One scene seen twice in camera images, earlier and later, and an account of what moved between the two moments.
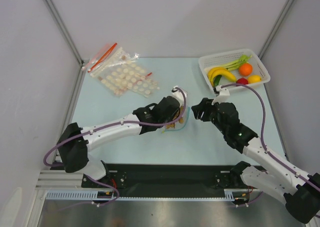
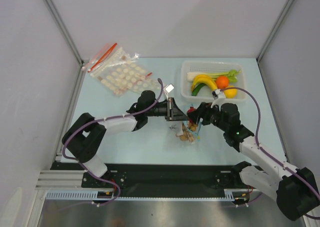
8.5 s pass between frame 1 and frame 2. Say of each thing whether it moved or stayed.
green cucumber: moved
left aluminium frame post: stayed
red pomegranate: moved
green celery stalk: moved
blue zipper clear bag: moved
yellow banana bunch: moved
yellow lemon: moved
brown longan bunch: moved
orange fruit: moved
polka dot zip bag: stayed
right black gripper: stayed
